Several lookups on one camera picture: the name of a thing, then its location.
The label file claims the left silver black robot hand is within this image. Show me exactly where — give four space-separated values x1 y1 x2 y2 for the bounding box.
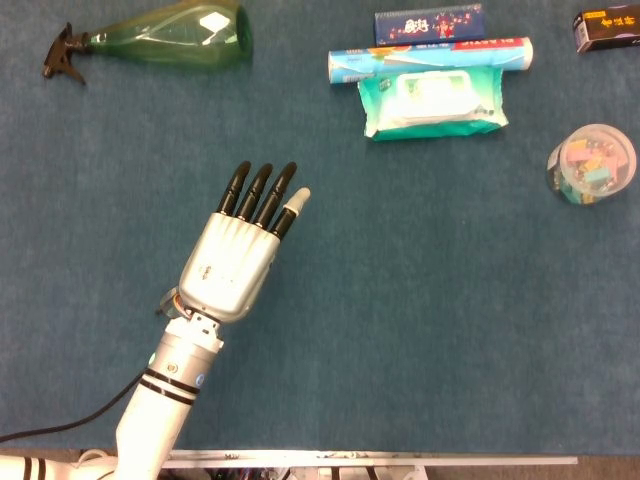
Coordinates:
177 160 312 321

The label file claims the blue felt table cloth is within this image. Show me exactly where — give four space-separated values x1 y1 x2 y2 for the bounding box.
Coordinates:
0 0 640 456

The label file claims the green plastic spray bottle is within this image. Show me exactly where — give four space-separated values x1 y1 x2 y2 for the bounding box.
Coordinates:
41 0 253 85

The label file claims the blue white cling film roll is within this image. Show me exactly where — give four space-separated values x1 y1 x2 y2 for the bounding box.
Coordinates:
327 36 535 86

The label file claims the green wet wipes pack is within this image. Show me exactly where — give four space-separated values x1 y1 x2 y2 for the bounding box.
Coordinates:
357 66 510 143

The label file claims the long dark blue box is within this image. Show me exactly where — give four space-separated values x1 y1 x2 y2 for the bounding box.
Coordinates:
374 3 486 46

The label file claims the clear jar of binder clips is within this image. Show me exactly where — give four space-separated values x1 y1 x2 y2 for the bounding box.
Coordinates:
546 123 638 206

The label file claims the small black cardboard box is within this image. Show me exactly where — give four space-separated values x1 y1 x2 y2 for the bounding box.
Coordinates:
572 4 640 55

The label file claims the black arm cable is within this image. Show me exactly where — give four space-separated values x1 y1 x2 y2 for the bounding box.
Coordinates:
0 372 145 444

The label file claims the aluminium table edge rail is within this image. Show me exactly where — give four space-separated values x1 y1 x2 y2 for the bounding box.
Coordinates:
167 448 579 470

